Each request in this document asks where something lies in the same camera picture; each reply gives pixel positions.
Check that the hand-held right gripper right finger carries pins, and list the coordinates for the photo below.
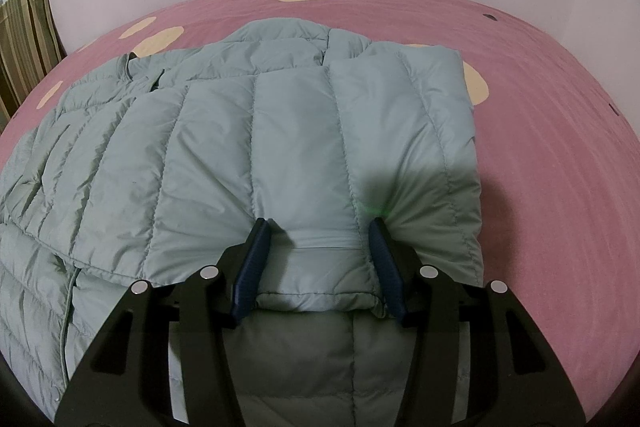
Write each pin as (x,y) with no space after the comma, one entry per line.
(387,264)

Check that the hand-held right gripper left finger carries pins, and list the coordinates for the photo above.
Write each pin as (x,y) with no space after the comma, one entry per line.
(251,262)

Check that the light blue puffer jacket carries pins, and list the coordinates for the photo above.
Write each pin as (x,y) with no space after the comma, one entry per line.
(250,147)

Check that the pink dotted bed sheet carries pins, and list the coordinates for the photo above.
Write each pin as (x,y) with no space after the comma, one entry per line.
(545,157)

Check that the striped pillow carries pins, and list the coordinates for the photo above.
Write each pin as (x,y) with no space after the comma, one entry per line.
(26,42)

